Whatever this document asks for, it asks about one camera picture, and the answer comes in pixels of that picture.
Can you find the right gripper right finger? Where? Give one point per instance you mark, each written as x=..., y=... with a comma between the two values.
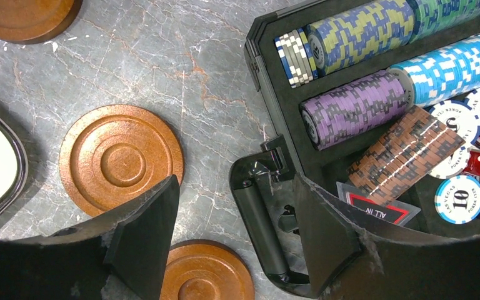
x=353, y=255

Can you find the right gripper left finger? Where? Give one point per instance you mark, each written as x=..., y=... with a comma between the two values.
x=129, y=243

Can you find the dark wooden coaster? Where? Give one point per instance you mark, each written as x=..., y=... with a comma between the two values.
x=115, y=153
x=36, y=21
x=205, y=269

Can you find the all in triangle button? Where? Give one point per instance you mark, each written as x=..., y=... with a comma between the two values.
x=397, y=212

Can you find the white ten poker chip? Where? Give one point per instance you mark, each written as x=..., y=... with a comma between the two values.
x=457, y=199

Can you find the brown poker chip stack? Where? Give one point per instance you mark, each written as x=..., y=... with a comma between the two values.
x=404, y=154

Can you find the purple poker chip stack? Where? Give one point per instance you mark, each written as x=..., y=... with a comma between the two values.
x=353, y=108

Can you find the black poker chip case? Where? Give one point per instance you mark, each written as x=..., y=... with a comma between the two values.
x=292, y=154

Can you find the red die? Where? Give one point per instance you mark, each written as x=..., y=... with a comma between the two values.
x=473, y=165

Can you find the blue yellow chip stack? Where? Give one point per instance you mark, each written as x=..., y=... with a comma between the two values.
x=359, y=34

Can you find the blue grey chip stack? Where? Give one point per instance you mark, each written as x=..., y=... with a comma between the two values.
x=296, y=57

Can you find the light blue chip stack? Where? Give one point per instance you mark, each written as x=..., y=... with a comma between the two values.
x=440, y=74

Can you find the green poker chip stack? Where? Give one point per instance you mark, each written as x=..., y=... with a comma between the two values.
x=432, y=16

